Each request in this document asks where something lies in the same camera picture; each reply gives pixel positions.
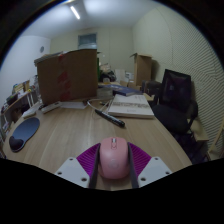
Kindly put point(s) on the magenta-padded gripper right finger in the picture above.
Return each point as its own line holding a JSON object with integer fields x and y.
{"x": 154, "y": 170}

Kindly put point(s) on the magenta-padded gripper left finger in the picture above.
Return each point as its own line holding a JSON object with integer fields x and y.
{"x": 74, "y": 169}

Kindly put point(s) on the pink computer mouse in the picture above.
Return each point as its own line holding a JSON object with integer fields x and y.
{"x": 113, "y": 160}

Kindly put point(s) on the dark blue mouse pad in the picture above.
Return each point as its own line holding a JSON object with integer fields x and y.
{"x": 26, "y": 130}

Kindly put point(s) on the black marker pen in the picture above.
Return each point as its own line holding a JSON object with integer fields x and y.
{"x": 110, "y": 118}

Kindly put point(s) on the white book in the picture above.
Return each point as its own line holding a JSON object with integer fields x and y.
{"x": 131, "y": 106}

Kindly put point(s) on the black office chair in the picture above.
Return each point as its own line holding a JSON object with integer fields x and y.
{"x": 175, "y": 100}

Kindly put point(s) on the blue book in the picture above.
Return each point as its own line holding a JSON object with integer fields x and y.
{"x": 123, "y": 89}

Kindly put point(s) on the cluttered shelf unit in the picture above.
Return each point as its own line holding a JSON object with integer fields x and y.
{"x": 16, "y": 103}

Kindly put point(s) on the large taped cardboard box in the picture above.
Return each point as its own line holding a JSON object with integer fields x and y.
{"x": 70, "y": 76}

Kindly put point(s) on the tall open cardboard box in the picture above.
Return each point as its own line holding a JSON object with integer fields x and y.
{"x": 142, "y": 68}

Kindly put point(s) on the grey door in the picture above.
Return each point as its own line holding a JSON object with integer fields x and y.
{"x": 87, "y": 40}

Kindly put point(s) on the ceiling tube light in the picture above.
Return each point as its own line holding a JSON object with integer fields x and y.
{"x": 75, "y": 12}

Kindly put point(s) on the round wall clock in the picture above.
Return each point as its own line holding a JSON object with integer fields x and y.
{"x": 42, "y": 49}

